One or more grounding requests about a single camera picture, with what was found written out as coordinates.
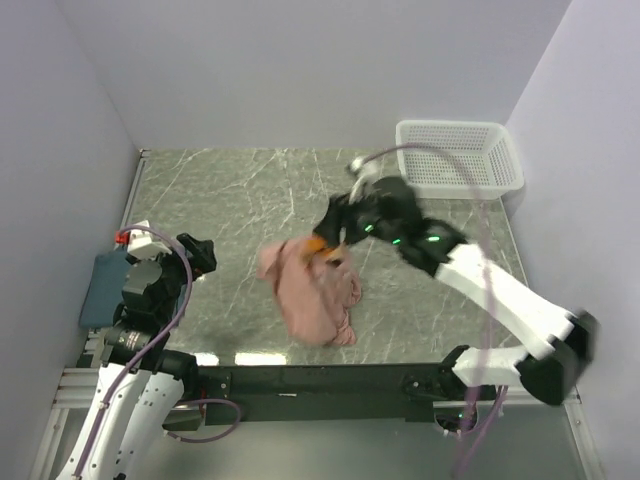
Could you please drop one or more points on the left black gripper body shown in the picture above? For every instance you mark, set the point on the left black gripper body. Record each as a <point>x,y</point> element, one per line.
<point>202,262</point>

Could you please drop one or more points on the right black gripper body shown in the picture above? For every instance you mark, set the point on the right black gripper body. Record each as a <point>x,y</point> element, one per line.
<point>362,219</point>

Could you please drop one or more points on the pink t shirt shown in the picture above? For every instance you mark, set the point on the pink t shirt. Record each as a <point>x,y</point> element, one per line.
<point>314,288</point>

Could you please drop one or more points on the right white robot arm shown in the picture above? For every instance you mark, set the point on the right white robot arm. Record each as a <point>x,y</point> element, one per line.
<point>556,345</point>

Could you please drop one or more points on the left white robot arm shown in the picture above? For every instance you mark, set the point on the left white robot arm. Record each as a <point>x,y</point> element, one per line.
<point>139,380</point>

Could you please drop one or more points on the white plastic basket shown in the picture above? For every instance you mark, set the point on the white plastic basket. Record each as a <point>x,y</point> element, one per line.
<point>463,159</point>

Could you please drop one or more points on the folded blue t shirt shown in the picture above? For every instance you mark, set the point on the folded blue t shirt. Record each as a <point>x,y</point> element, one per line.
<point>104,292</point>

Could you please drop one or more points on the black base beam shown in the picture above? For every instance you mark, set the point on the black base beam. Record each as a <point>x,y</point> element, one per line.
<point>407,391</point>

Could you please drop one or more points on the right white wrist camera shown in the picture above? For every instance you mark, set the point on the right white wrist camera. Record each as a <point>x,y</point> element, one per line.
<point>364,172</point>

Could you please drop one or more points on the aluminium frame rail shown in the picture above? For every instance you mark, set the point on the aluminium frame rail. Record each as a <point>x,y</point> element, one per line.
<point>77,384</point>

